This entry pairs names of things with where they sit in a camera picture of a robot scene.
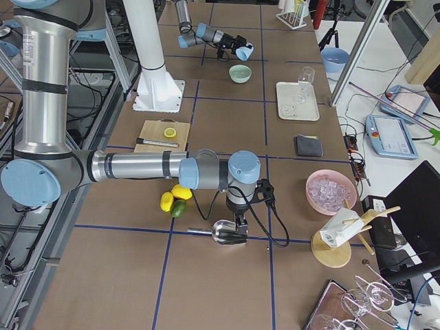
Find wooden cutting board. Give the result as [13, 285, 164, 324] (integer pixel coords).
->
[134, 120, 190, 153]

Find clear wine glass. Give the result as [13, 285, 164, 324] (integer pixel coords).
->
[294, 66, 315, 104]

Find near blue teach pendant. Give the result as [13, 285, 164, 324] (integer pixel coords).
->
[365, 115, 419, 160]

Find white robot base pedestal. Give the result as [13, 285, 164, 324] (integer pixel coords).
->
[123, 0, 185, 113]

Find black monitor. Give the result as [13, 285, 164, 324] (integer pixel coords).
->
[384, 160, 439, 284]

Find round wooden stand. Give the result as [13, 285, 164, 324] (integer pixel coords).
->
[311, 206, 401, 268]

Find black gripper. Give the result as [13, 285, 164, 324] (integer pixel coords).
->
[226, 188, 254, 239]
[219, 34, 248, 55]

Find cream bear serving tray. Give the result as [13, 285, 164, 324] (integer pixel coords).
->
[276, 82, 320, 122]

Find lemon half slice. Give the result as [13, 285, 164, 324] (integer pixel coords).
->
[164, 127, 177, 139]

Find green lime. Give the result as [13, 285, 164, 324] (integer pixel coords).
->
[170, 199, 187, 219]

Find green bowl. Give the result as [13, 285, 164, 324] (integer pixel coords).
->
[229, 65, 252, 84]

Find aluminium frame post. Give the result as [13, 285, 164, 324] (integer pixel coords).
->
[329, 0, 390, 107]

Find white carton on stand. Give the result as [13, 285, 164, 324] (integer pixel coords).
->
[319, 208, 364, 248]

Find blue bowl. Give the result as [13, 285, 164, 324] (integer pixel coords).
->
[320, 47, 350, 74]

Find red cylinder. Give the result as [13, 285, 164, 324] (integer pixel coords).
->
[313, 0, 327, 30]

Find pink bowl with ice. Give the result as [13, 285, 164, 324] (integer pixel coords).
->
[305, 169, 357, 215]

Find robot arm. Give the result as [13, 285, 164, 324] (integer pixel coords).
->
[173, 0, 254, 61]
[1, 1, 261, 245]

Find blue teach pendant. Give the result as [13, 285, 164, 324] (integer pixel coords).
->
[365, 115, 419, 160]
[379, 85, 430, 124]

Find far blue teach pendant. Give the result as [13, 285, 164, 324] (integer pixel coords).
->
[379, 85, 430, 124]

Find yellow lemon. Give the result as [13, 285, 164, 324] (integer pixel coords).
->
[171, 184, 193, 200]
[159, 192, 174, 212]

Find white wire cup rack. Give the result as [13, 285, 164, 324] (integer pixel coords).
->
[276, 0, 309, 30]

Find grey folded cloth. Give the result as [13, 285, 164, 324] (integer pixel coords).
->
[294, 135, 323, 157]

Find steel muddler rod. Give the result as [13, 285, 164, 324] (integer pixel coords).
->
[135, 137, 179, 148]

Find light blue plastic cup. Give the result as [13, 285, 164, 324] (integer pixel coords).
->
[236, 43, 254, 61]

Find steel ice scoop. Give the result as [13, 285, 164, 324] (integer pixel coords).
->
[187, 219, 248, 245]

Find reacher grabber stick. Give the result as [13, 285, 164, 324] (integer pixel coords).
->
[348, 82, 439, 146]

